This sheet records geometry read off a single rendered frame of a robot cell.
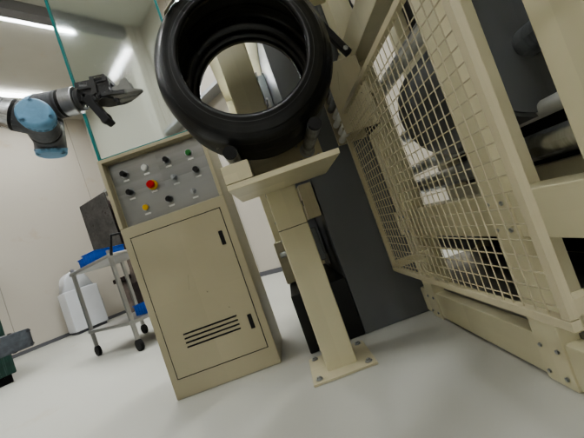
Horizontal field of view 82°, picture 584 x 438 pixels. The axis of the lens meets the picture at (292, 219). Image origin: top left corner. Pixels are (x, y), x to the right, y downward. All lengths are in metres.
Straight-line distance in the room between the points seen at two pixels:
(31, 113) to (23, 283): 9.06
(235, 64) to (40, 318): 9.12
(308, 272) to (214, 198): 0.65
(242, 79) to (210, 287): 0.99
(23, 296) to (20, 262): 0.82
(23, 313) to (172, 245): 8.45
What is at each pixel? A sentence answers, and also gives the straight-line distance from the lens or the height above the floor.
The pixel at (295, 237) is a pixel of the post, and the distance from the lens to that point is 1.41.
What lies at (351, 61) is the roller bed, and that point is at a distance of 1.53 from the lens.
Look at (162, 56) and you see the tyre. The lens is 1.21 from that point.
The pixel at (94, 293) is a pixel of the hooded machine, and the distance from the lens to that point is 9.45.
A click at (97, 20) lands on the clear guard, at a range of 2.29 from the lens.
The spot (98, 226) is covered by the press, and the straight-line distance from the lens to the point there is 7.68.
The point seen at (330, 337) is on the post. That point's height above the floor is 0.14.
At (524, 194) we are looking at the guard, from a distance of 0.67.
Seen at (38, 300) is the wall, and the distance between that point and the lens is 10.18.
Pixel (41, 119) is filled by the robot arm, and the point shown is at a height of 1.14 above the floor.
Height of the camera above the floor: 0.61
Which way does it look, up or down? 2 degrees up
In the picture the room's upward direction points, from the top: 20 degrees counter-clockwise
